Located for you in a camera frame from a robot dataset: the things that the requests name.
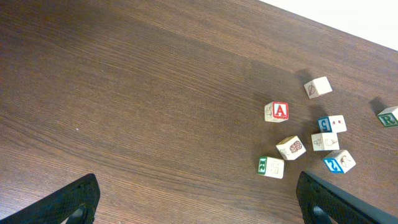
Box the wooden block blue 5 side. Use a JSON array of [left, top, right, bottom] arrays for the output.
[[317, 115, 347, 133]]

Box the wooden block red A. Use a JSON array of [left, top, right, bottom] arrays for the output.
[[264, 101, 289, 123]]

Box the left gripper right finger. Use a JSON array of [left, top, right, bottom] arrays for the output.
[[296, 171, 397, 224]]

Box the wooden block pineapple green side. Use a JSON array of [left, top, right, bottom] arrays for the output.
[[276, 136, 307, 161]]

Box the wooden block blue Z side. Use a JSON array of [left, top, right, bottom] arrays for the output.
[[323, 150, 356, 174]]

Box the wooden block red K side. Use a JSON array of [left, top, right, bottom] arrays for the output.
[[304, 77, 333, 99]]

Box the plain wooden block green R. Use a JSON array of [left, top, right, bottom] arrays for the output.
[[257, 156, 284, 179]]

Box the wooden block blue side centre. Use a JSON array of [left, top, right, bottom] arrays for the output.
[[311, 133, 340, 151]]

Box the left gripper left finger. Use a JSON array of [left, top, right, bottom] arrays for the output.
[[1, 174, 100, 224]]

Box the wooden block green R side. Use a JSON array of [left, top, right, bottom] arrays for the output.
[[377, 106, 398, 128]]

